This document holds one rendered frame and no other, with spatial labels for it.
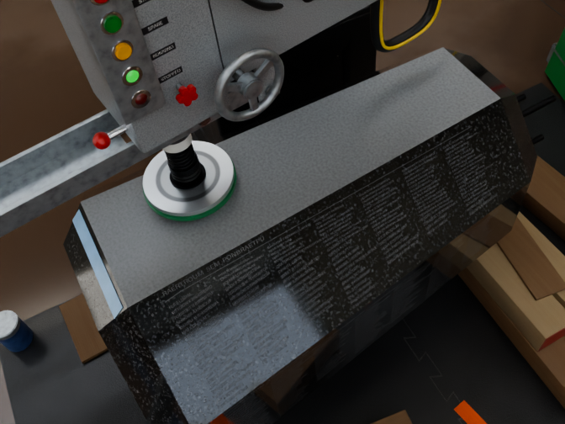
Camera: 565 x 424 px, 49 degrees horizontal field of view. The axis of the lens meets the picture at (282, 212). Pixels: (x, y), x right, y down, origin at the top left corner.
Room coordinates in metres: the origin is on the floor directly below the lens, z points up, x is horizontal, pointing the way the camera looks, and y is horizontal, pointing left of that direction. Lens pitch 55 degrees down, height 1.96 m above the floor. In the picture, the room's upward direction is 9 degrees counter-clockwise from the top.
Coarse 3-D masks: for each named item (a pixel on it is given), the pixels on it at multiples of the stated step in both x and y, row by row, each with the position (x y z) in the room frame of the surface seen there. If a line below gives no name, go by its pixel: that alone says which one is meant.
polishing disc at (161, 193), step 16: (208, 144) 1.00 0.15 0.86; (160, 160) 0.97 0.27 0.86; (208, 160) 0.95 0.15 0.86; (224, 160) 0.94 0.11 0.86; (144, 176) 0.93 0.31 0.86; (160, 176) 0.92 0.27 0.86; (208, 176) 0.90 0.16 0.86; (224, 176) 0.89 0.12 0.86; (144, 192) 0.88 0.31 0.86; (160, 192) 0.88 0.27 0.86; (176, 192) 0.87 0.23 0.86; (192, 192) 0.86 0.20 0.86; (208, 192) 0.86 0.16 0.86; (224, 192) 0.85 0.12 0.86; (160, 208) 0.83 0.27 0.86; (176, 208) 0.82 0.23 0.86; (192, 208) 0.82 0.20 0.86; (208, 208) 0.81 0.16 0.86
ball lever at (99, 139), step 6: (120, 126) 0.80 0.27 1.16; (102, 132) 0.79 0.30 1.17; (108, 132) 0.79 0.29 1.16; (114, 132) 0.79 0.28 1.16; (120, 132) 0.79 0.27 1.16; (96, 138) 0.77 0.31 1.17; (102, 138) 0.77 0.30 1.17; (108, 138) 0.78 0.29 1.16; (96, 144) 0.77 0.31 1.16; (102, 144) 0.77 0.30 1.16; (108, 144) 0.77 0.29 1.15
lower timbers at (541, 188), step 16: (544, 176) 1.29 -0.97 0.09; (560, 176) 1.28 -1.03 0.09; (528, 192) 1.23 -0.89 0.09; (544, 192) 1.22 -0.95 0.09; (560, 192) 1.21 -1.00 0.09; (528, 208) 1.20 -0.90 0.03; (544, 208) 1.15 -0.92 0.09; (560, 208) 1.14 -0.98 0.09; (560, 224) 1.09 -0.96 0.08; (464, 272) 0.96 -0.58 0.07; (480, 288) 0.88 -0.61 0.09; (496, 304) 0.81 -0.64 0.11; (496, 320) 0.79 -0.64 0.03; (512, 336) 0.72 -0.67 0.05; (528, 352) 0.65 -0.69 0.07; (544, 352) 0.63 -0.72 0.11; (560, 352) 0.62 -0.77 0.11; (544, 368) 0.59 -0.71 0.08; (560, 368) 0.58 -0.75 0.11; (560, 384) 0.53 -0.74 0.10; (560, 400) 0.50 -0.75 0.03
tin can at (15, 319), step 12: (0, 312) 1.04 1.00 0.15; (12, 312) 1.03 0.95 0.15; (0, 324) 1.00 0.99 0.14; (12, 324) 0.99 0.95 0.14; (24, 324) 1.02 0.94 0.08; (0, 336) 0.95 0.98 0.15; (12, 336) 0.96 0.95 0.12; (24, 336) 0.98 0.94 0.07; (12, 348) 0.95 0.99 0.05; (24, 348) 0.96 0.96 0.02
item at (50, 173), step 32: (96, 128) 0.89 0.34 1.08; (192, 128) 0.87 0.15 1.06; (32, 160) 0.83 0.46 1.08; (64, 160) 0.84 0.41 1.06; (96, 160) 0.78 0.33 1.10; (128, 160) 0.80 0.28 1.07; (0, 192) 0.78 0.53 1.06; (32, 192) 0.77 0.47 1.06; (64, 192) 0.74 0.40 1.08; (0, 224) 0.68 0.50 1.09
